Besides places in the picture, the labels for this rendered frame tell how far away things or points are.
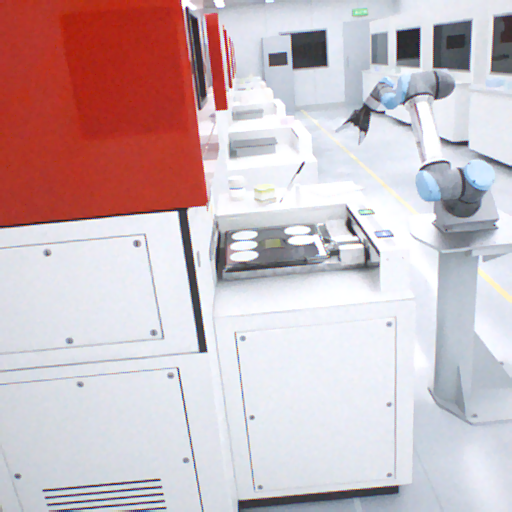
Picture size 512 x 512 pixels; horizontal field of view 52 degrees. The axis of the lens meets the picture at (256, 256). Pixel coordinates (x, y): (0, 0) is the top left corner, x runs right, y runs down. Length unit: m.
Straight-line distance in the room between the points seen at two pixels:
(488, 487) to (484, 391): 0.58
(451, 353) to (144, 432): 1.40
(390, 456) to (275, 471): 0.40
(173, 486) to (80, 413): 0.37
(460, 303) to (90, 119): 1.66
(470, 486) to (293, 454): 0.70
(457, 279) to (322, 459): 0.91
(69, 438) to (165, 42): 1.11
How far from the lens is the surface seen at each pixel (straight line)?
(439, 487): 2.24
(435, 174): 2.05
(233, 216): 2.15
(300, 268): 1.87
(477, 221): 2.26
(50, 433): 1.70
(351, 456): 1.98
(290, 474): 2.00
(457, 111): 8.37
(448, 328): 2.42
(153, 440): 1.65
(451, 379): 2.55
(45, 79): 1.33
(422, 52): 10.37
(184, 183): 1.29
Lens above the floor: 1.56
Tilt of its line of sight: 21 degrees down
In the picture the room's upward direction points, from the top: 6 degrees counter-clockwise
